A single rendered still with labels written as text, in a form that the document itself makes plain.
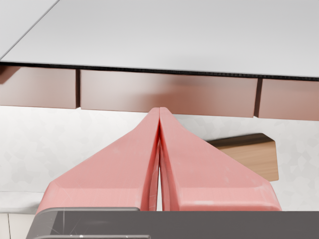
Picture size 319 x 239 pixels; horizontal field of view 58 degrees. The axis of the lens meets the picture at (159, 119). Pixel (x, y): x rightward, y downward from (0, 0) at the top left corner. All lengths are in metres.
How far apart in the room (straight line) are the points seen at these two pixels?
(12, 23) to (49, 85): 0.06
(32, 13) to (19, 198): 0.33
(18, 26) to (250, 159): 0.32
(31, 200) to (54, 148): 0.10
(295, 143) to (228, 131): 0.11
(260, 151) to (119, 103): 0.22
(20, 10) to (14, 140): 0.26
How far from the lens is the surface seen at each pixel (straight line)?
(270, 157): 0.43
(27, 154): 0.50
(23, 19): 0.29
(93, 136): 0.46
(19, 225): 1.06
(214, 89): 0.29
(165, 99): 0.29
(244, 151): 0.42
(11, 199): 0.53
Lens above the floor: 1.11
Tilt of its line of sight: 80 degrees down
